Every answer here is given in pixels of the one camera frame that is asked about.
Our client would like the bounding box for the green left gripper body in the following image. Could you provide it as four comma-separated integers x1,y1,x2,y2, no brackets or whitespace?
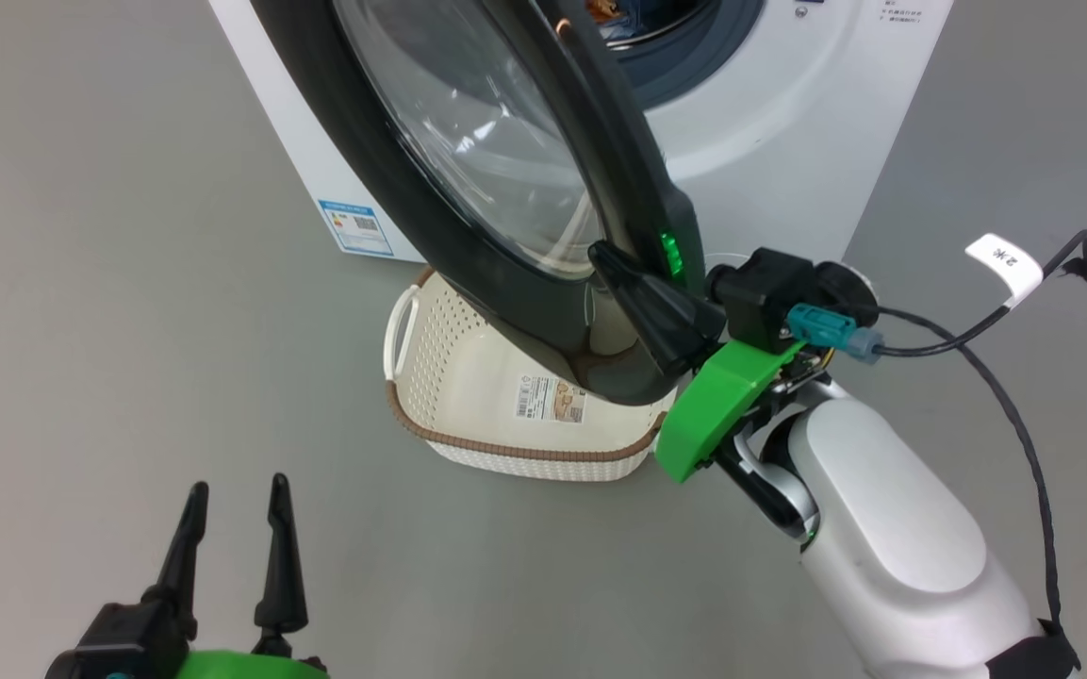
175,650,328,679

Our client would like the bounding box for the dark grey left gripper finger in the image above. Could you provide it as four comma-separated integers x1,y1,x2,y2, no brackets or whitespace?
142,481,210,642
254,473,309,657

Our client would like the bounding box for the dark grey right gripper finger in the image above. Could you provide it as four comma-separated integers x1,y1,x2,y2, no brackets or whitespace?
588,240,726,376

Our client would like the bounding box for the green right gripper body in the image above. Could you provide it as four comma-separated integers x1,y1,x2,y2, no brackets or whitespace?
654,339,832,484

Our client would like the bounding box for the black round glass washer door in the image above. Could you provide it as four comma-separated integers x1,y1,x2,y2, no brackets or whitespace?
251,0,706,407

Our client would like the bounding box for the blue bear-print garment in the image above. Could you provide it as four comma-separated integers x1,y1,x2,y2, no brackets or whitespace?
590,0,662,43

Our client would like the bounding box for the white front-load washing machine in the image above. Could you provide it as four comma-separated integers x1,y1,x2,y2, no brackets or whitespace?
208,0,955,273

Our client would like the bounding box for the paper basket product label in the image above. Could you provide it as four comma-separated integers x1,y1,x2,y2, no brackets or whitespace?
514,373,587,424

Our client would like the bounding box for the cream perforated laundry basket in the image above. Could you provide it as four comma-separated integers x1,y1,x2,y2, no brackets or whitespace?
384,267,679,483

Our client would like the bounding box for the blue energy label sticker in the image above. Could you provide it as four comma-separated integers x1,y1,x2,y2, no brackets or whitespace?
318,198,396,258

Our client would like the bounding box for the teal cable connector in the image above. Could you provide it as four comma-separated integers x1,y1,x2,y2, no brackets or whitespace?
785,303,884,367

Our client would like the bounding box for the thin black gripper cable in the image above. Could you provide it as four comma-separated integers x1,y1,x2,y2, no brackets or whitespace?
873,230,1087,652

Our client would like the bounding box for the white cable tag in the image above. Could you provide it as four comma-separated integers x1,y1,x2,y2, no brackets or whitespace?
964,232,1045,308

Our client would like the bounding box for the black arm cable strap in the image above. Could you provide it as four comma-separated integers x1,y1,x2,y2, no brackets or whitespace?
986,621,1082,679

